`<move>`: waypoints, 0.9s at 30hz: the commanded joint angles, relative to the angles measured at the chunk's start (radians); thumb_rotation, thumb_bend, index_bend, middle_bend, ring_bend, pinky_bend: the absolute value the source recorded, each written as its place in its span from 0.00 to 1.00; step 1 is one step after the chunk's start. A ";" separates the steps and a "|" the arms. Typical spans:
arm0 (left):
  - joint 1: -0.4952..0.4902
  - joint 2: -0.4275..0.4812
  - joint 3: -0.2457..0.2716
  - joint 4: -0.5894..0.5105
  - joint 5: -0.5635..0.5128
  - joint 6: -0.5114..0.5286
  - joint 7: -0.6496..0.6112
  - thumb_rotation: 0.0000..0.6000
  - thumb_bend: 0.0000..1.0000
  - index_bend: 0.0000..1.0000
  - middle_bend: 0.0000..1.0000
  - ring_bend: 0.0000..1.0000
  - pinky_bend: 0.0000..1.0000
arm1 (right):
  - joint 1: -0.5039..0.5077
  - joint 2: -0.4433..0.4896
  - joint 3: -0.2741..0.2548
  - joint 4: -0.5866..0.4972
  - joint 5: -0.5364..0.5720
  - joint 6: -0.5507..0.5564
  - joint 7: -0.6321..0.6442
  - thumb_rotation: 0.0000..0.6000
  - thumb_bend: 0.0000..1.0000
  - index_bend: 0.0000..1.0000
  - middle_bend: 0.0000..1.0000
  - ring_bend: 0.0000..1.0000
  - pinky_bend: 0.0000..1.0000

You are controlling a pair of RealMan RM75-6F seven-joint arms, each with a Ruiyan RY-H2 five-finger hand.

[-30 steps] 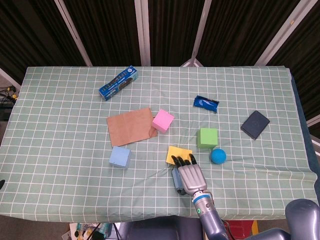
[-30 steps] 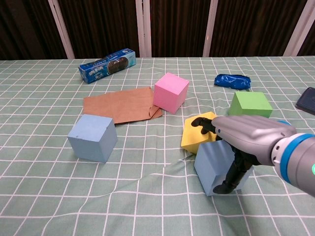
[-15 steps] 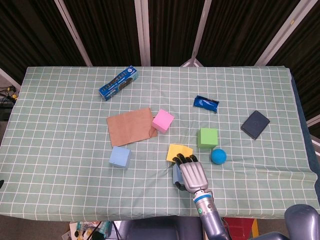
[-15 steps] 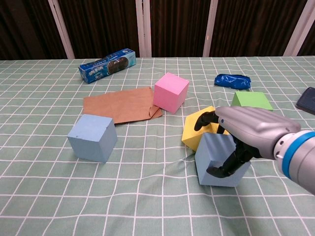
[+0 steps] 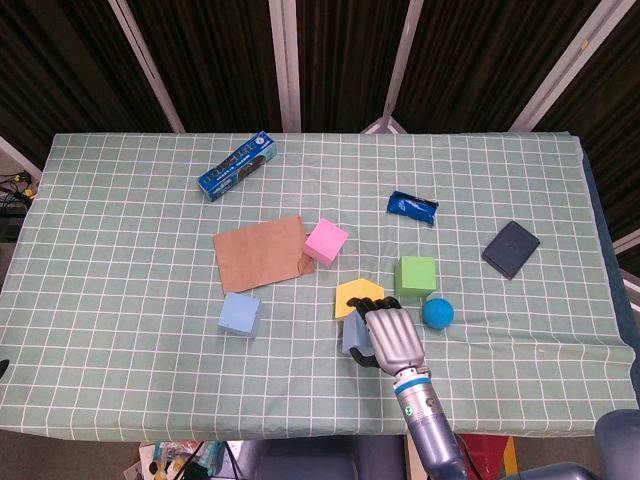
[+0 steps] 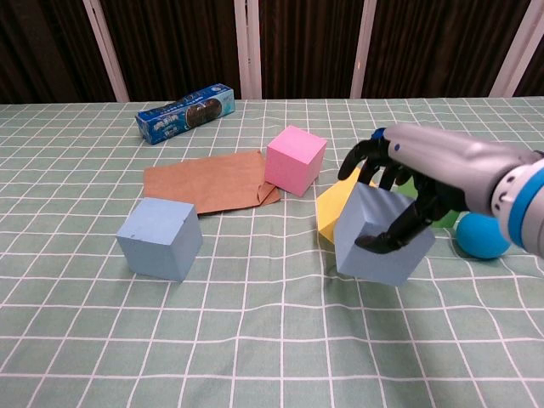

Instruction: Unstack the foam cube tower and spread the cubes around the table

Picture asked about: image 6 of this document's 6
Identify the green checked tablecloth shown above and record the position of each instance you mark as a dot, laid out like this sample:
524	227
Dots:
255	340

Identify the notched light blue foam cube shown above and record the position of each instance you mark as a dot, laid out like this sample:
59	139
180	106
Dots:
157	242

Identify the yellow foam cube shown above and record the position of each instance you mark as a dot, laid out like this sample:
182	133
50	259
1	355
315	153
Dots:
331	208

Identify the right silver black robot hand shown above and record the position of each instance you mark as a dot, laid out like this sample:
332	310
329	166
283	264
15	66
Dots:
446	166

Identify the brown paper bag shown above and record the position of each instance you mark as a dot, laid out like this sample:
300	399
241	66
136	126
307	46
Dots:
212	183

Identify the blue snack wrapper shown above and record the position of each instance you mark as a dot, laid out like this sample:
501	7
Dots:
377	135

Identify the white metal frame post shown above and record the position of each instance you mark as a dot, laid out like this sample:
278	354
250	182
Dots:
516	47
106	55
363	51
247	51

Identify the blue cookie box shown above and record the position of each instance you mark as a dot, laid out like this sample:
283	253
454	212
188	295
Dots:
183	117

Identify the dark pleated curtain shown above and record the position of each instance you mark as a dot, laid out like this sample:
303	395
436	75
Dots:
178	42

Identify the green foam cube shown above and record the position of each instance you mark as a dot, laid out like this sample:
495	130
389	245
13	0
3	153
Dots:
446	221

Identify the pink foam cube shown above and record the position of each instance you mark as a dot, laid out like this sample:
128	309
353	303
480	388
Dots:
293	161

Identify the blue ball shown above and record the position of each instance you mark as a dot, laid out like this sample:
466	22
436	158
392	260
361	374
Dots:
480	238

